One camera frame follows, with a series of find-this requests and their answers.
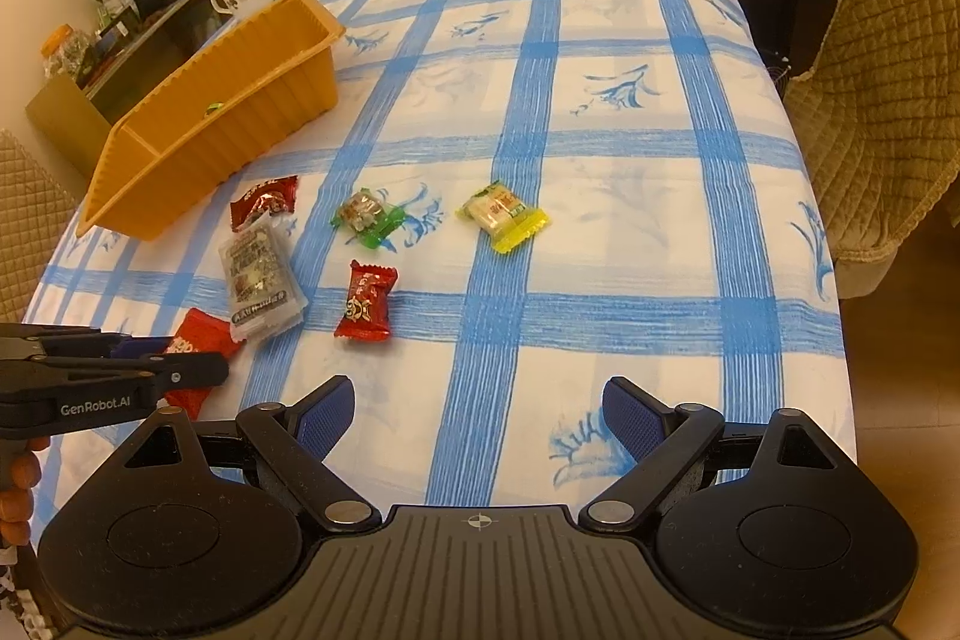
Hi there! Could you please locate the low quilted beige chair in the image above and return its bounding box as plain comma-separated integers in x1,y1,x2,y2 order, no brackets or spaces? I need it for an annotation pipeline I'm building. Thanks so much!
0,128,80,326

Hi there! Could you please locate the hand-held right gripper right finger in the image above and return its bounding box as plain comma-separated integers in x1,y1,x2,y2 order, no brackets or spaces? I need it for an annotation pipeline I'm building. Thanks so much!
577,375,852,532

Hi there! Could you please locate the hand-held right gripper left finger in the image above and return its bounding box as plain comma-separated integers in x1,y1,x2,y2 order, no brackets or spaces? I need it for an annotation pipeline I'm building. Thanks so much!
124,374,383,532

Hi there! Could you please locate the orange plastic tray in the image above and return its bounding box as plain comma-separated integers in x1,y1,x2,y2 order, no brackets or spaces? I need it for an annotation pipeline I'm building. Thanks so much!
75,0,347,242

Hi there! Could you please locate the clear grey snack packet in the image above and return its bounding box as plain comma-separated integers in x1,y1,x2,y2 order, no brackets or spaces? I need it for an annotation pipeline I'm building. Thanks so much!
217,212,307,341

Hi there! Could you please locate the wooden shelf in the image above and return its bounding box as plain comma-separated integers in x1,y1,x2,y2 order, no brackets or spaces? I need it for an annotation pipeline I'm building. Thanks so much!
25,0,256,157

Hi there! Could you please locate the blue checked tablecloth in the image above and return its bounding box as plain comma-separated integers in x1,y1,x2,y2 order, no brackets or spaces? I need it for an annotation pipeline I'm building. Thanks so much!
22,0,860,521

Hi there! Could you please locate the orange-lid plastic jar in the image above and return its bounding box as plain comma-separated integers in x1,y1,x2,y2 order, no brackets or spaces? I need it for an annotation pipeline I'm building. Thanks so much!
40,25,95,86

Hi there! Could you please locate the red cartoon-face candy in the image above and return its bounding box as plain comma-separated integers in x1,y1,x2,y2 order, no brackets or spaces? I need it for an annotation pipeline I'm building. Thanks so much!
334,260,398,341

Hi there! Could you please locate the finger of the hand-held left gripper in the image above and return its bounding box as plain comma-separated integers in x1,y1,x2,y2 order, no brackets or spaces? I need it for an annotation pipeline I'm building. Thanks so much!
0,351,230,392
0,323,173,362

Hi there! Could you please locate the green candy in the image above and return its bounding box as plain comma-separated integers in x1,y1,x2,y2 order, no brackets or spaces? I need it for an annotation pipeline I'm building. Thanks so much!
331,186,408,250

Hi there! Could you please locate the person's left hand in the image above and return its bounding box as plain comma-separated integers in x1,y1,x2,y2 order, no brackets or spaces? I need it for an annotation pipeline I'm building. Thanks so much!
0,434,52,543

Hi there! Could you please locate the yellow wrapped candy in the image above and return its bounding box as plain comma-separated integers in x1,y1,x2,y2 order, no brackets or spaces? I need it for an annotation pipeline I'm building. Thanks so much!
457,180,551,255

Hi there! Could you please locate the plain red snack packet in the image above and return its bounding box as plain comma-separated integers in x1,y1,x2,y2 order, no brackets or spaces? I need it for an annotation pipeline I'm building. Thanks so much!
161,308,247,422

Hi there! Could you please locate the tall quilted beige chair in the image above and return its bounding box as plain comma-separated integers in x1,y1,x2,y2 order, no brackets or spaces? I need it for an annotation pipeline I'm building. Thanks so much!
784,0,960,300

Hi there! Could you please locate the red dark-print snack packet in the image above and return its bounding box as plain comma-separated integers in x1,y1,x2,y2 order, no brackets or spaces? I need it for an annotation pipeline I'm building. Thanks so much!
229,175,299,234

